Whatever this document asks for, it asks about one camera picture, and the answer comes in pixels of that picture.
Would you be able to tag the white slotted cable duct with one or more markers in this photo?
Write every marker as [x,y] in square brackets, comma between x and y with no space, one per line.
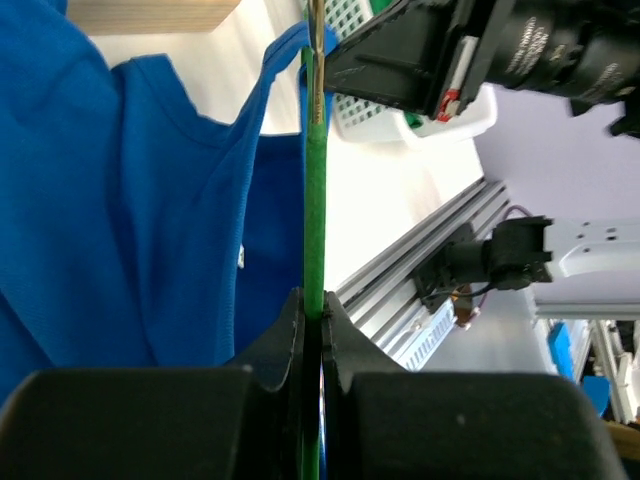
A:
[425,333]

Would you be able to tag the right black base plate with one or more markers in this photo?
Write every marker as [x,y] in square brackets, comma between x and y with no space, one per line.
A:
[431,276]

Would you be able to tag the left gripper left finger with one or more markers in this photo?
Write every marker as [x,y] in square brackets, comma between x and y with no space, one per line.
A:
[238,421]

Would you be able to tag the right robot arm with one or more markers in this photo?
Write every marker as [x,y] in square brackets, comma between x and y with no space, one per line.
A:
[586,52]

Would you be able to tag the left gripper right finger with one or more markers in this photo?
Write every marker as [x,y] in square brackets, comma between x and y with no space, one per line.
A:
[384,422]

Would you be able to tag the aluminium mounting rail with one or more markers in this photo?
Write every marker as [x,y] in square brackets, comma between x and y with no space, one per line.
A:
[387,298]

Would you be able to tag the blue tank top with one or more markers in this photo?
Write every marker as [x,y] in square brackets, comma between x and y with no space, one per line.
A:
[134,231]

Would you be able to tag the white plastic basket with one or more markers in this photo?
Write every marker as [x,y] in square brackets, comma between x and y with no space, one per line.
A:
[362,121]

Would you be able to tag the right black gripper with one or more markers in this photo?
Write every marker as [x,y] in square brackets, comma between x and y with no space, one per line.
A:
[424,57]

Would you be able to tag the wooden clothes rack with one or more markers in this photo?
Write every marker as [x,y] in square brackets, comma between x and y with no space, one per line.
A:
[131,17]

